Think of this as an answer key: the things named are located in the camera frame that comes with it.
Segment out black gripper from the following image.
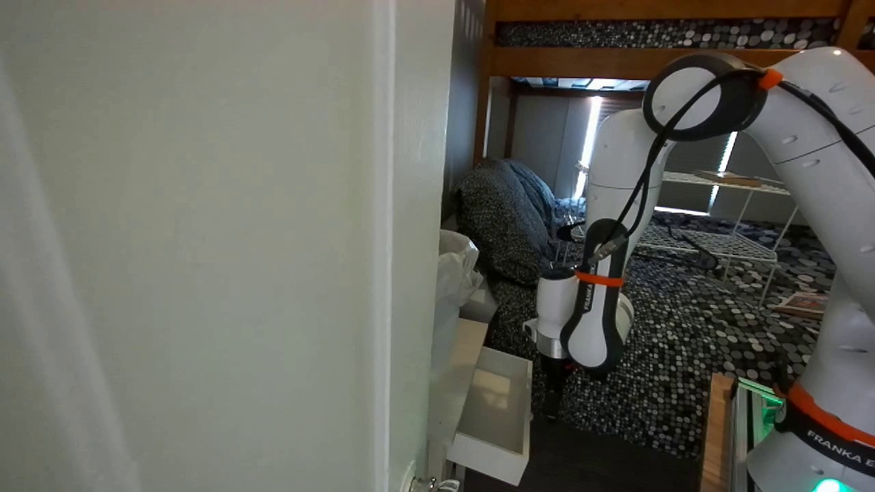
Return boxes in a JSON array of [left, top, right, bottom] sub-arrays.
[[542, 353, 575, 405]]

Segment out white drawer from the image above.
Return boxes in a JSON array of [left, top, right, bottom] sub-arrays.
[[446, 345, 537, 490]]

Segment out black white speckled rug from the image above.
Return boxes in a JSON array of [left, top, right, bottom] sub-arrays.
[[489, 216, 843, 459]]

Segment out translucent plastic bag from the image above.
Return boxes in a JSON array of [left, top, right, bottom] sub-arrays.
[[434, 227, 501, 332]]

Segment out black speckled beanbag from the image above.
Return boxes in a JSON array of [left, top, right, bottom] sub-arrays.
[[455, 157, 570, 286]]

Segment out wooden board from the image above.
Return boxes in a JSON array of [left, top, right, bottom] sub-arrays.
[[697, 368, 738, 492]]

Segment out blue blanket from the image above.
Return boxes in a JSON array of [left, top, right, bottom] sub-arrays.
[[505, 157, 589, 239]]

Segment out green object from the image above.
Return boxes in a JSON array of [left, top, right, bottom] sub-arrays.
[[734, 375, 788, 451]]

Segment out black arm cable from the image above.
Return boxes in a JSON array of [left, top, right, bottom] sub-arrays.
[[557, 60, 875, 368]]

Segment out white wire table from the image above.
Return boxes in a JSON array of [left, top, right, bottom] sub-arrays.
[[653, 166, 798, 278]]

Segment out wooden bunk bed frame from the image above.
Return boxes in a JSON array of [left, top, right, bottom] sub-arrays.
[[472, 0, 875, 164]]

